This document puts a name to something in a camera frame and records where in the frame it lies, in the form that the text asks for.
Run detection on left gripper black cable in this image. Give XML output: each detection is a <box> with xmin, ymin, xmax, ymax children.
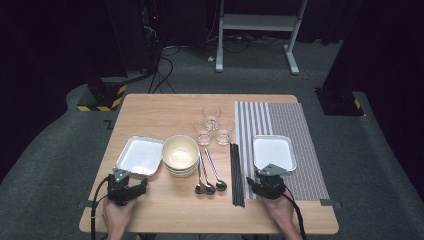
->
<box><xmin>90</xmin><ymin>176</ymin><xmax>111</xmax><ymax>240</ymax></box>

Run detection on person's right hand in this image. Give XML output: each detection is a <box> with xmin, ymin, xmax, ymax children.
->
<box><xmin>260</xmin><ymin>196</ymin><xmax>298</xmax><ymax>231</ymax></box>

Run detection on person's left hand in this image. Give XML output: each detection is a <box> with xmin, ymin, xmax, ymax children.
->
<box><xmin>102</xmin><ymin>199</ymin><xmax>138</xmax><ymax>235</ymax></box>

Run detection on striped woven placemat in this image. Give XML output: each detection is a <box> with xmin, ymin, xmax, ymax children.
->
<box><xmin>234</xmin><ymin>100</ymin><xmax>331</xmax><ymax>202</ymax></box>

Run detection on white metal stand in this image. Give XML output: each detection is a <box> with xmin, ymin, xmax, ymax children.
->
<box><xmin>215</xmin><ymin>0</ymin><xmax>308</xmax><ymax>76</ymax></box>

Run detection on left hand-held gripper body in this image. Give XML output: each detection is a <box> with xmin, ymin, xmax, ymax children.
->
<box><xmin>106</xmin><ymin>167</ymin><xmax>142</xmax><ymax>207</ymax></box>

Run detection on dark curtain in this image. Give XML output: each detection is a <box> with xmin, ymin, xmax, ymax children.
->
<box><xmin>321</xmin><ymin>0</ymin><xmax>424</xmax><ymax>201</ymax></box>
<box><xmin>0</xmin><ymin>0</ymin><xmax>129</xmax><ymax>183</ymax></box>

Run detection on clear drinking glass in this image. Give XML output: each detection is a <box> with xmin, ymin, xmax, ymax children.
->
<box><xmin>193</xmin><ymin>119</ymin><xmax>214</xmax><ymax>147</ymax></box>
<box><xmin>201</xmin><ymin>105</ymin><xmax>222</xmax><ymax>132</ymax></box>
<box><xmin>214</xmin><ymin>117</ymin><xmax>236</xmax><ymax>146</ymax></box>

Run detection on black yellow striped base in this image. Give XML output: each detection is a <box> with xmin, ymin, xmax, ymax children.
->
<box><xmin>77</xmin><ymin>77</ymin><xmax>128</xmax><ymax>113</ymax></box>

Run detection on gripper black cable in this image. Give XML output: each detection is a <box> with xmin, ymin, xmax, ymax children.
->
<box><xmin>90</xmin><ymin>176</ymin><xmax>111</xmax><ymax>240</ymax></box>
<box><xmin>282</xmin><ymin>185</ymin><xmax>308</xmax><ymax>240</ymax></box>

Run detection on bundle of black chopsticks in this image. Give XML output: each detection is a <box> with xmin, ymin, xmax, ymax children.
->
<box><xmin>229</xmin><ymin>143</ymin><xmax>246</xmax><ymax>208</ymax></box>

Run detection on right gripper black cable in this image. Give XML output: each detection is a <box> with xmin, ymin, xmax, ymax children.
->
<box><xmin>282</xmin><ymin>185</ymin><xmax>308</xmax><ymax>240</ymax></box>

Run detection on black base yellow mark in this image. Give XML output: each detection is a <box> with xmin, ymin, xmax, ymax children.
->
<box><xmin>314</xmin><ymin>87</ymin><xmax>365</xmax><ymax>117</ymax></box>

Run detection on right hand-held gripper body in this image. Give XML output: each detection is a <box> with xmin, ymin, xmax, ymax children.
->
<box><xmin>254</xmin><ymin>163</ymin><xmax>288</xmax><ymax>200</ymax></box>

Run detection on dark equipment rack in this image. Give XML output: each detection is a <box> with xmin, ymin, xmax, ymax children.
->
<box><xmin>139</xmin><ymin>0</ymin><xmax>164</xmax><ymax>73</ymax></box>

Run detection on black floor cables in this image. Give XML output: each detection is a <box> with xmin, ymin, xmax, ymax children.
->
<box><xmin>147</xmin><ymin>43</ymin><xmax>177</xmax><ymax>95</ymax></box>

